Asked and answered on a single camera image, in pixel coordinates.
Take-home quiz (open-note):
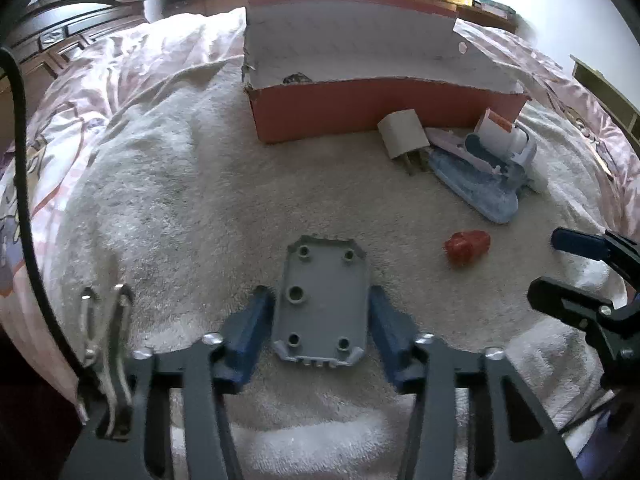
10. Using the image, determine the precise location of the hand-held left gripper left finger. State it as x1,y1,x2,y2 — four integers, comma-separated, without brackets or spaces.
65,285,276,480

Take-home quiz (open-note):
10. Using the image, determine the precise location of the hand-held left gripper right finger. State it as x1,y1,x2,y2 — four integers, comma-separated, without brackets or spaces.
367,285,583,480

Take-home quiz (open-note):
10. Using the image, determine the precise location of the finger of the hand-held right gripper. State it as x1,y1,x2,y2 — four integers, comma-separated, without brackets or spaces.
526,276,640,392
551,226,640,283

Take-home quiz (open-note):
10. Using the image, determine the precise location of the grey plastic plate with holes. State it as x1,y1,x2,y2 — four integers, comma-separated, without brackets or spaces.
271,235,371,367

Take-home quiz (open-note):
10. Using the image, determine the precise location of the white jar with orange label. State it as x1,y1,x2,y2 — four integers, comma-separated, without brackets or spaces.
475,109,538,165

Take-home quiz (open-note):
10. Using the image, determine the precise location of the white charger plug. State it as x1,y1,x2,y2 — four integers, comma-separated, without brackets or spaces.
377,109,432,176

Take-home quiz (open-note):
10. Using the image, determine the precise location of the red cardboard box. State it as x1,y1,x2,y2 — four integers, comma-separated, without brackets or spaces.
241,0,532,144

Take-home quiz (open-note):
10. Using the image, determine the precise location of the blue-grey plastic object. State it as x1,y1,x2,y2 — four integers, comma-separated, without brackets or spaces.
465,132,539,196

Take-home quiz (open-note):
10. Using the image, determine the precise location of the small red plastic object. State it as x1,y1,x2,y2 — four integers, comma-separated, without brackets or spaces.
444,230,491,267

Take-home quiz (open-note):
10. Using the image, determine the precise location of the metal spring clip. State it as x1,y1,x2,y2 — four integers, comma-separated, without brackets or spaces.
80,284,137,442

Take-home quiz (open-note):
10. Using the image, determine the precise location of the pale wooden furniture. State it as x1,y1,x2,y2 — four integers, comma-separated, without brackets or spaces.
570,54,640,142

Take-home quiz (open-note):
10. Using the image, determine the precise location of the stack of books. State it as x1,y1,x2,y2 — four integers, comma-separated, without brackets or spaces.
432,0,517,20

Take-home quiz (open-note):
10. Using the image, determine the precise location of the pink floral quilt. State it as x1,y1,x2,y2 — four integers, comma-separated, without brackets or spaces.
0,10,640,421

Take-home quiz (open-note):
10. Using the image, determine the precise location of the wooden window ledge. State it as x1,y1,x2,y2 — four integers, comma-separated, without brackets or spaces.
160,0,518,35

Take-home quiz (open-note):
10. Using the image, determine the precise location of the dark wooden headboard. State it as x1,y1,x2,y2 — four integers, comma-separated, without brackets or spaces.
0,0,148,111

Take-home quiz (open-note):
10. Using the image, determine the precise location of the black cable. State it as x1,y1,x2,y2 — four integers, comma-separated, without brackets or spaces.
0,47,101,411

